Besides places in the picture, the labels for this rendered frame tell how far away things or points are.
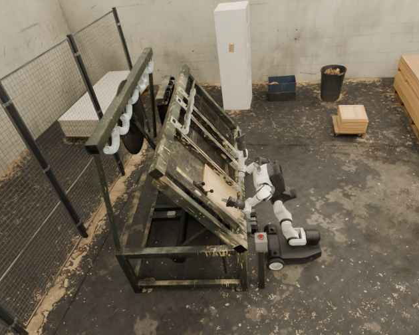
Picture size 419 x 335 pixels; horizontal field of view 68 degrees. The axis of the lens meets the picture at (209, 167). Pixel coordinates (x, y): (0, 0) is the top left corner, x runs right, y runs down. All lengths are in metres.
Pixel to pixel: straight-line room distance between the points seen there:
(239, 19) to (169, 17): 2.32
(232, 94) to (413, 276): 4.64
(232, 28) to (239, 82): 1.09
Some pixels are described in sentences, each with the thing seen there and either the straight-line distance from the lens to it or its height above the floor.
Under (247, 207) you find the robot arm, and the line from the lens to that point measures 2.92.
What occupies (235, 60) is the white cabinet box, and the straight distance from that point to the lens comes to 6.60.
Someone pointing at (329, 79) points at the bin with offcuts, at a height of 0.52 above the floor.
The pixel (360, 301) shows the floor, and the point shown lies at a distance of 4.03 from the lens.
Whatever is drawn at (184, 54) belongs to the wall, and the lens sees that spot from 8.33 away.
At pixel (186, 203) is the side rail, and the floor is 1.51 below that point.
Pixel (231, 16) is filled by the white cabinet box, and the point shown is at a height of 1.94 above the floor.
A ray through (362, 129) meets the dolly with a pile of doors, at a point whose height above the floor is 0.19.
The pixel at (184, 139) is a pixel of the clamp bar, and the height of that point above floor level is 1.69.
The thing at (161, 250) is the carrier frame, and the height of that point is 0.79.
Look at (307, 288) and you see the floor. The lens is 3.98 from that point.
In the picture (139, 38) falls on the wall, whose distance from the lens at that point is 8.58.
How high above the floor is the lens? 3.44
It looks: 39 degrees down
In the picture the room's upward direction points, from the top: 9 degrees counter-clockwise
